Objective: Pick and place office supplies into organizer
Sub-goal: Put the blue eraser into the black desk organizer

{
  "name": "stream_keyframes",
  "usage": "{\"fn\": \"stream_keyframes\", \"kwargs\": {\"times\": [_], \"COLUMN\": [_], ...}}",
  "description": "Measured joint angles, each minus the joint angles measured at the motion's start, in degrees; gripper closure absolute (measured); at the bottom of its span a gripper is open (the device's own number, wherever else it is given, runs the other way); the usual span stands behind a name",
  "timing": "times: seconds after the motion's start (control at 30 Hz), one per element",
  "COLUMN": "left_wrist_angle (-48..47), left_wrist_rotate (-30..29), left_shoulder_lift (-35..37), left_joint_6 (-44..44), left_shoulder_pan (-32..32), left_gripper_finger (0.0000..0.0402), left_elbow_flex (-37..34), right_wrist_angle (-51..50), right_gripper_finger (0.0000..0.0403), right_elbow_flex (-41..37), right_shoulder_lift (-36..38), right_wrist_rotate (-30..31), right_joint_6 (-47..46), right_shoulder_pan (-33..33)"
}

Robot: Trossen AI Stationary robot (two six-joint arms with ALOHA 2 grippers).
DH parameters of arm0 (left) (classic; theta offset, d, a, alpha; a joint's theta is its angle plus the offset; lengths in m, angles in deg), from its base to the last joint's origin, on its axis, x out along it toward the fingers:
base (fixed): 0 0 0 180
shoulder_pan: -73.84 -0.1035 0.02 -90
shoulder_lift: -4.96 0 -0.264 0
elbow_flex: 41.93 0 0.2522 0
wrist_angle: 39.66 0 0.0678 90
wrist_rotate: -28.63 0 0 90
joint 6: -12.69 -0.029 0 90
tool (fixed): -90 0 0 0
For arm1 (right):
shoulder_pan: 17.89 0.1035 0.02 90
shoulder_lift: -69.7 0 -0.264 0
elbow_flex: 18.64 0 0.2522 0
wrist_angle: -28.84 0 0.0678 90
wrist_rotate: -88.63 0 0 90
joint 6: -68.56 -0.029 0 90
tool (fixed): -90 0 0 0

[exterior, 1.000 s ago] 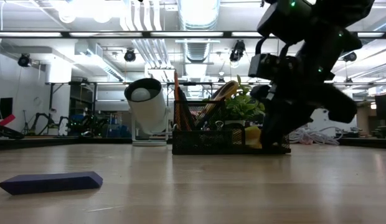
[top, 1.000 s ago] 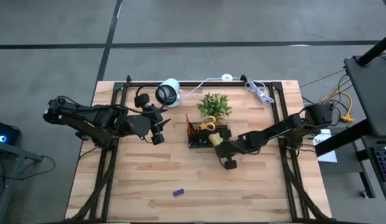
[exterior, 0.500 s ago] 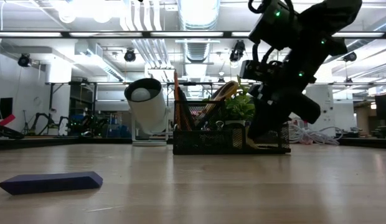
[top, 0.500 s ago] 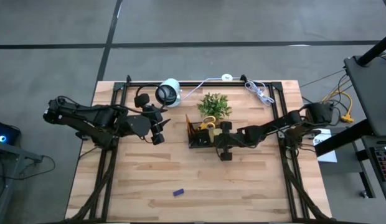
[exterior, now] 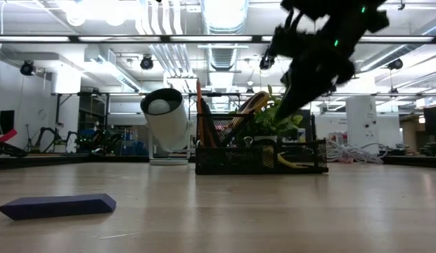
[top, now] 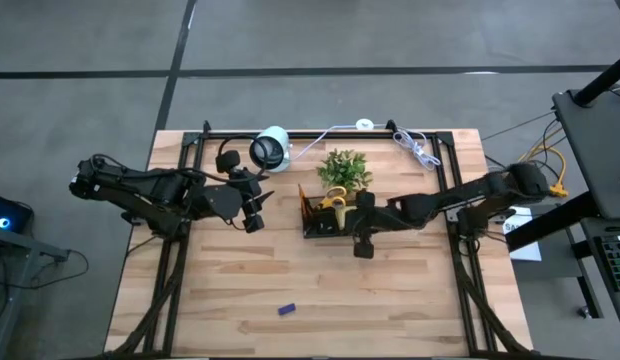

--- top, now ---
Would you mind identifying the green plant in white pot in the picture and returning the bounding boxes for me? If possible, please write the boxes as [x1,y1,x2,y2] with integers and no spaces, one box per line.
[315,148,374,192]

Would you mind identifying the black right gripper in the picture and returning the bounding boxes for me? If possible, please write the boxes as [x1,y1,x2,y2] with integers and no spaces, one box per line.
[345,189,396,242]

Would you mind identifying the white round camera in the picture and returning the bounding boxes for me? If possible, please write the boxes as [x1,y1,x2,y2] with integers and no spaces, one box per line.
[248,125,293,175]

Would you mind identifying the grey side table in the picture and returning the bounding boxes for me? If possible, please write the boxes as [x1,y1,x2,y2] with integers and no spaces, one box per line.
[0,224,71,360]

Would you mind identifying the black mesh desk organizer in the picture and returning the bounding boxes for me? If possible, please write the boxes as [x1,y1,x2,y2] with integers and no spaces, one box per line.
[297,183,365,240]

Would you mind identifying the yellow-handled scissors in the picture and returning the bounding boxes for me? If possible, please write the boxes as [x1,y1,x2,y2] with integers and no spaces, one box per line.
[314,185,349,211]

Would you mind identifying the keyboard with coloured keys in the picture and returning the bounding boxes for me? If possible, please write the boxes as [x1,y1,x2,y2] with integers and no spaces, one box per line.
[593,233,620,293]

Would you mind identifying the white paper sheet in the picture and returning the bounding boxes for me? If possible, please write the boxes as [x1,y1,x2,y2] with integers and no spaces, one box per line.
[500,203,544,263]

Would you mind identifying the black side desk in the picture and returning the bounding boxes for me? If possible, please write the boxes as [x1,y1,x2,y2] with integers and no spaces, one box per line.
[504,88,620,341]

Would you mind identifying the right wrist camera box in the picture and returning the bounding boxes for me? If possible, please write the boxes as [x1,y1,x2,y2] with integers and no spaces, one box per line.
[352,239,376,260]

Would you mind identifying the white lamp cable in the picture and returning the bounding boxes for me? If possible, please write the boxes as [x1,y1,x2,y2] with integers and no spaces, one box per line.
[289,122,443,172]

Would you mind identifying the computer with blue light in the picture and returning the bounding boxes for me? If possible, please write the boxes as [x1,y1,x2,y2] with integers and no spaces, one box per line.
[0,191,35,235]

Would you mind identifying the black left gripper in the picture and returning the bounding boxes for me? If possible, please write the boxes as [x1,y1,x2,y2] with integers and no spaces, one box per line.
[193,178,276,222]

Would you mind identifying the yellow extension cord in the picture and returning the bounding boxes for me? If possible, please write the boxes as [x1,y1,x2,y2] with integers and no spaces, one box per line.
[532,143,570,199]

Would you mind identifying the black slanted pole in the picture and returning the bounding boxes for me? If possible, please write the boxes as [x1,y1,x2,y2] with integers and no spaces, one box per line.
[573,52,620,107]

